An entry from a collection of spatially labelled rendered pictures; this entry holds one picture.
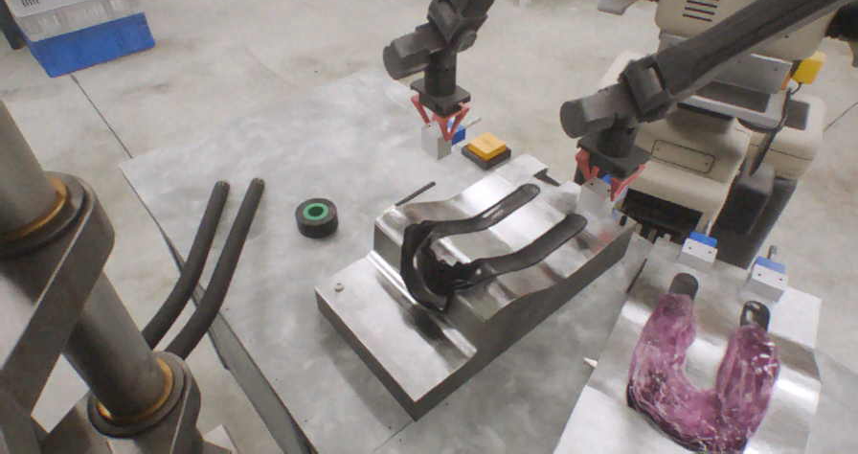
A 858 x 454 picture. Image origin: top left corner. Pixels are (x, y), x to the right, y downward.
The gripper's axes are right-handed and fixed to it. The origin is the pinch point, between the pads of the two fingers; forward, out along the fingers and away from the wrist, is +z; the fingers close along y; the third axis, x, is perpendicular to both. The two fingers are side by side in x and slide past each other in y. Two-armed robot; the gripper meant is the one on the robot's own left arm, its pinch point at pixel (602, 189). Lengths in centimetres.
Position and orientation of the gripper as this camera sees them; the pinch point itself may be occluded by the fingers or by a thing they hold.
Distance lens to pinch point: 101.9
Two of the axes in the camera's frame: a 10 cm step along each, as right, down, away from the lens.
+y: 6.3, 5.2, -5.7
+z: 0.3, 7.2, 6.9
